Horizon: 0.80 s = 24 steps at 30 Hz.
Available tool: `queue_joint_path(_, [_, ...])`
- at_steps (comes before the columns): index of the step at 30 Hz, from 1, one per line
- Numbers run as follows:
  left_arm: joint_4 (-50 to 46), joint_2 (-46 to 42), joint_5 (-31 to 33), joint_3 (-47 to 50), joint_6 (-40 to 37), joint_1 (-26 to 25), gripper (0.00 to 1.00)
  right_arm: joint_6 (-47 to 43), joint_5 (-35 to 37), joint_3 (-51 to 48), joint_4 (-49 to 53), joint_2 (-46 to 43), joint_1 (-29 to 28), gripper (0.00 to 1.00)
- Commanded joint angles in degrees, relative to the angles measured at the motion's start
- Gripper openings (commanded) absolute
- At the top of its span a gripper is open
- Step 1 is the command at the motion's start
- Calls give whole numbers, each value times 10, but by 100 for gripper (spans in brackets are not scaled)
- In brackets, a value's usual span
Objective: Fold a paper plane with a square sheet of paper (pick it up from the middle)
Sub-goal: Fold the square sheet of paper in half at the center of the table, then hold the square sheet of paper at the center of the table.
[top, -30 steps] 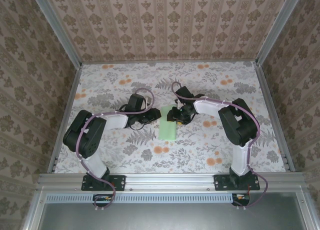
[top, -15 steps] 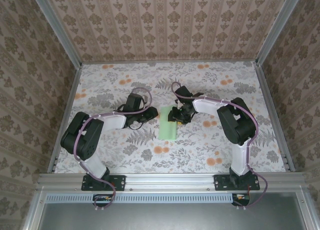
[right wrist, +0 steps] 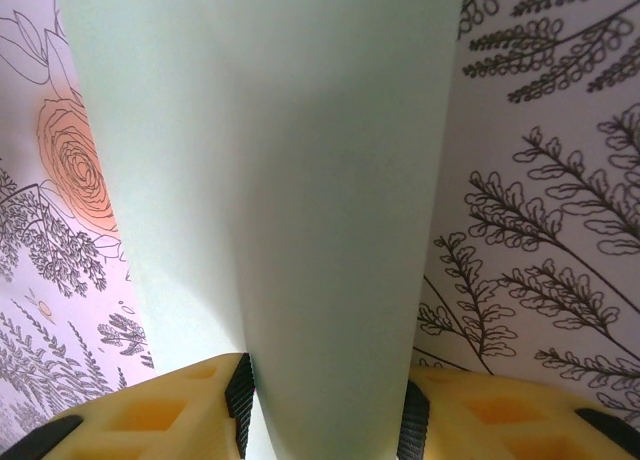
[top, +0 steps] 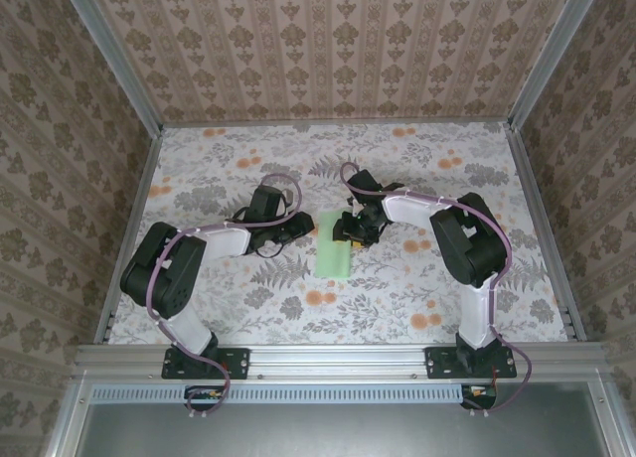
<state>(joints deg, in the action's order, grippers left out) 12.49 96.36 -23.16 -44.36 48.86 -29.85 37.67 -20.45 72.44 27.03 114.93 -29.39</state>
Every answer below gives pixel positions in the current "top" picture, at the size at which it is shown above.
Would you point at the light green paper sheet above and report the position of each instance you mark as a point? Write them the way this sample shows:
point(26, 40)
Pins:
point(330, 258)

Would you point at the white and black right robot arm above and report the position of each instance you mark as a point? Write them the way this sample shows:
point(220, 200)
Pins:
point(472, 248)

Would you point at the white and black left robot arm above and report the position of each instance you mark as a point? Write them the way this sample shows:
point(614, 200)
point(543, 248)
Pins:
point(164, 283)

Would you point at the floral patterned table cover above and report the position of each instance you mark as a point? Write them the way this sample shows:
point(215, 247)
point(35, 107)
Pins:
point(348, 318)

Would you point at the black power connector module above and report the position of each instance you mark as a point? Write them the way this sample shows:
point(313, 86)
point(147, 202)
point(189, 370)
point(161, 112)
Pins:
point(204, 395)
point(479, 395)

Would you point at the grey metal panel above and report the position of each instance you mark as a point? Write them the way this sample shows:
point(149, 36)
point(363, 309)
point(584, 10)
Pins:
point(348, 432)

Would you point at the long aluminium frame rail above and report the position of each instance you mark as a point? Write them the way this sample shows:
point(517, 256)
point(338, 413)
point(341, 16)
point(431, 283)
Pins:
point(338, 357)

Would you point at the aluminium side rail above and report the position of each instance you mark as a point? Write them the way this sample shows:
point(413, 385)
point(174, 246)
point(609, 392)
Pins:
point(546, 228)
point(129, 233)

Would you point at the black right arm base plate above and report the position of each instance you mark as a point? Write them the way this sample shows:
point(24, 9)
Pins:
point(439, 362)

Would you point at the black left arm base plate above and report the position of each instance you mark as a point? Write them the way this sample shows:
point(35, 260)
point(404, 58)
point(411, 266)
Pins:
point(238, 362)

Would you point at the aluminium corner post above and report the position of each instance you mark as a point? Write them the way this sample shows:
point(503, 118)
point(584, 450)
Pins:
point(114, 54)
point(551, 54)

